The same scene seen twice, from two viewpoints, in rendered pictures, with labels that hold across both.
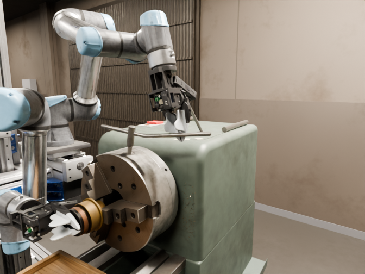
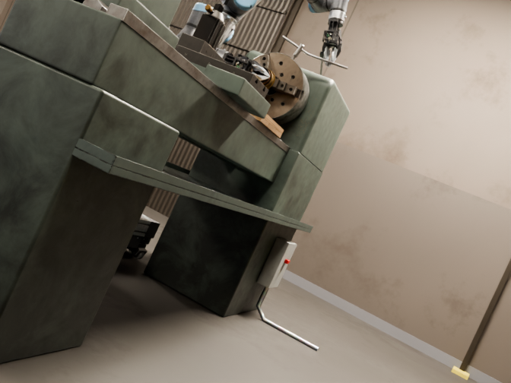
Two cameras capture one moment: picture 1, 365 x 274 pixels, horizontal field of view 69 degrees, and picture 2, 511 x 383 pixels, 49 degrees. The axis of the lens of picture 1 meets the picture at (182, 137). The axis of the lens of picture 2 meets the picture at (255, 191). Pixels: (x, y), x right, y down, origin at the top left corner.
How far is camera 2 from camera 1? 2.05 m
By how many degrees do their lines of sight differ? 17
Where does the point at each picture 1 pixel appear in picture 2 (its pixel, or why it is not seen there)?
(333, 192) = (369, 268)
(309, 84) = (388, 140)
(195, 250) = (299, 143)
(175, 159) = (312, 80)
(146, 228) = (290, 103)
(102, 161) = (274, 56)
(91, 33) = not seen: outside the picture
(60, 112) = not seen: hidden behind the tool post
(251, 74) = not seen: hidden behind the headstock
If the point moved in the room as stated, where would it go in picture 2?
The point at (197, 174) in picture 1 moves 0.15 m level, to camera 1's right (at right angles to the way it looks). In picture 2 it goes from (324, 93) to (350, 108)
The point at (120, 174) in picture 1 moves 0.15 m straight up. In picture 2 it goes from (286, 68) to (299, 38)
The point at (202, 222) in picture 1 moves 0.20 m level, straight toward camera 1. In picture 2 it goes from (312, 126) to (323, 125)
